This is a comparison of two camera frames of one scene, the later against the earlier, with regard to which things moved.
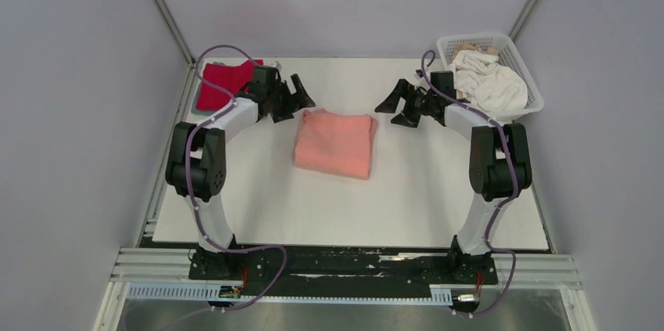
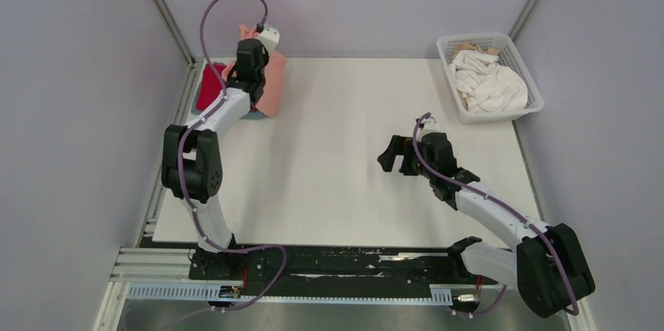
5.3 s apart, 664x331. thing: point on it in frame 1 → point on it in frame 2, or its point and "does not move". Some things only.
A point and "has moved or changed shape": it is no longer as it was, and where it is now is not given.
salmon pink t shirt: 336,143 has moved or changed shape
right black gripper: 391,103 → 398,146
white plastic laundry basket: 510,59 does not move
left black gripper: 302,98 → 265,55
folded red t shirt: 231,78 does not move
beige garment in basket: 470,46 does not move
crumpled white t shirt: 483,83 does not move
